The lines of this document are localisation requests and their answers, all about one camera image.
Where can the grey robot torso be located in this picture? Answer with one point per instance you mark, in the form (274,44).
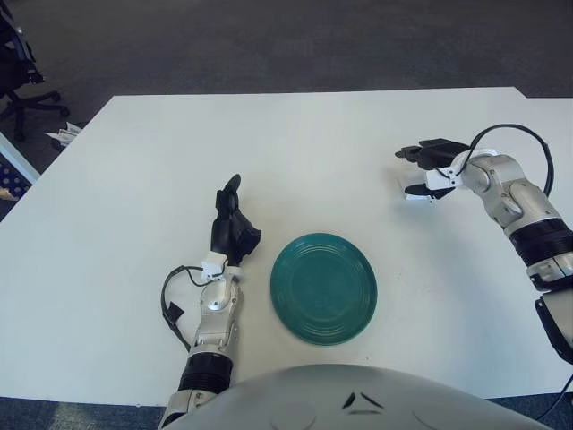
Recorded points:
(358,403)

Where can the black office chair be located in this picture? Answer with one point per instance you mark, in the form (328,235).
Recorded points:
(18,58)

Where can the green ribbed round plate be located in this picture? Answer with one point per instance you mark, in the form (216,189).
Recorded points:
(323,289)

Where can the white papers on floor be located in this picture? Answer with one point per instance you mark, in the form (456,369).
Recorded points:
(65,131)

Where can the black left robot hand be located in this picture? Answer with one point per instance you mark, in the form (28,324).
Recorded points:
(230,233)

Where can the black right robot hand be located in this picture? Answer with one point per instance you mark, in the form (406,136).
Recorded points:
(436,154)

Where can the white square charger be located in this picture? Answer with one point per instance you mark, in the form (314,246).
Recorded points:
(406,181)

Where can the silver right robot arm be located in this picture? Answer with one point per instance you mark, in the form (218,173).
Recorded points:
(524,206)

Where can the white perforated shelf frame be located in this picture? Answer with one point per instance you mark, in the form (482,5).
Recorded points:
(15,163)

